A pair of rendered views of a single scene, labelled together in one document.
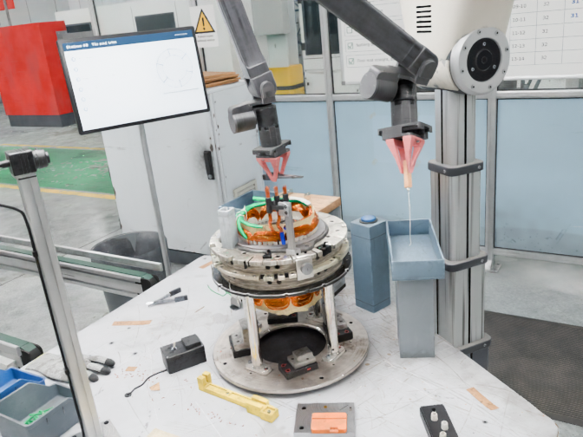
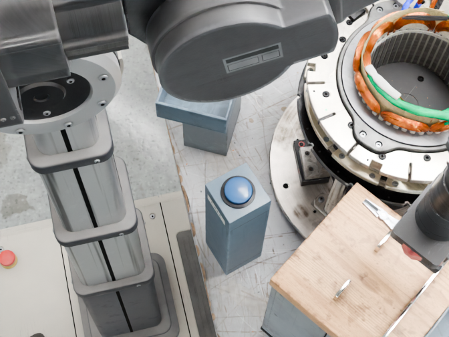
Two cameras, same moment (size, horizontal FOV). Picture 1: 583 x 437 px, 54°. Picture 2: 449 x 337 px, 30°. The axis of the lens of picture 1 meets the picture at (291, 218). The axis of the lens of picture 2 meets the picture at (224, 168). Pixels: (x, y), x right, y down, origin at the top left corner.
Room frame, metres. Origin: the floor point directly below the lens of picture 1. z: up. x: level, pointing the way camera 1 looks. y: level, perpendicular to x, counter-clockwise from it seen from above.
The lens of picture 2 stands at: (1.88, -0.19, 2.14)
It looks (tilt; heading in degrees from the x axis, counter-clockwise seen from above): 66 degrees down; 185
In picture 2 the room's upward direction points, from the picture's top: 3 degrees clockwise
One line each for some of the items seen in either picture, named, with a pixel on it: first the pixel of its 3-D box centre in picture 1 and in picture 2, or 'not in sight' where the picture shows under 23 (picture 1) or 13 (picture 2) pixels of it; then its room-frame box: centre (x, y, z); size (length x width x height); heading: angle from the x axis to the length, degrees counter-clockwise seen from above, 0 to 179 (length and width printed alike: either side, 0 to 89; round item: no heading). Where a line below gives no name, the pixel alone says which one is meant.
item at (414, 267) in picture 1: (414, 294); (212, 88); (1.20, -0.27, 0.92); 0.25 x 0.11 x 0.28; 172
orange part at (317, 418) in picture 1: (329, 422); not in sight; (0.93, -0.03, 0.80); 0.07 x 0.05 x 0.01; 83
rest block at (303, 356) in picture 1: (301, 357); not in sight; (1.13, 0.01, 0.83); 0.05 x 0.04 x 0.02; 114
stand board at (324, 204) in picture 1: (294, 208); (371, 278); (1.53, -0.01, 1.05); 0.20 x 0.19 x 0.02; 55
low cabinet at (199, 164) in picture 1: (186, 172); not in sight; (3.91, 0.70, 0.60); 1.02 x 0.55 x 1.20; 58
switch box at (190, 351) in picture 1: (183, 352); not in sight; (1.23, 0.30, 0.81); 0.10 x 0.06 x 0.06; 115
